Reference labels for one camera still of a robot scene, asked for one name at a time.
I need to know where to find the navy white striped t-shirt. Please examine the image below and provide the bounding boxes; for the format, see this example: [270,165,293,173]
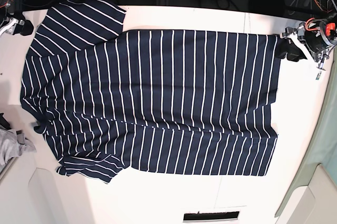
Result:
[20,0,280,182]

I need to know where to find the grey cloth pile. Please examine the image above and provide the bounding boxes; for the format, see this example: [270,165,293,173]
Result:
[1,126,36,169]

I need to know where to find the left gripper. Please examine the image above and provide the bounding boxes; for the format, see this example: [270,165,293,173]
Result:
[275,18,336,63]

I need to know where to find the white slotted vent tray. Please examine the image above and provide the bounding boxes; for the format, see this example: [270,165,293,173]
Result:
[181,206,247,223]

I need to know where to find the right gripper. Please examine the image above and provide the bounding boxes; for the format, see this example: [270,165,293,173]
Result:
[0,17,34,36]

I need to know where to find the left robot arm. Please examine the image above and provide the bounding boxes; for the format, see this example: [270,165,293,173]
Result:
[275,0,336,69]

